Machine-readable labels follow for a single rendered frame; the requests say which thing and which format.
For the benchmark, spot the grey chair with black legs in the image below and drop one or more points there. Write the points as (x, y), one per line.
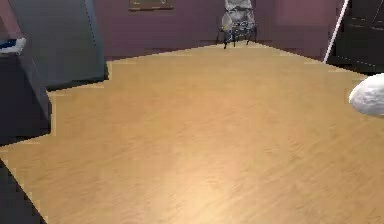
(238, 20)

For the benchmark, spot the grey tall cabinet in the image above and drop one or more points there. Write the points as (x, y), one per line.
(63, 40)

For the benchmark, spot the dark grey cabinet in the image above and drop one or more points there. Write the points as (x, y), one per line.
(20, 96)

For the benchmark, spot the dark shelf unit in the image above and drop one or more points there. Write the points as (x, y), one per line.
(360, 33)

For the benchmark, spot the white and blue cloth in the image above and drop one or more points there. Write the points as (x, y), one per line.
(12, 45)

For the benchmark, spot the dark furniture corner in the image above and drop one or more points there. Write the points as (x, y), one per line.
(13, 200)

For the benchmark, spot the framed wall picture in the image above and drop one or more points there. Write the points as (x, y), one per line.
(150, 4)

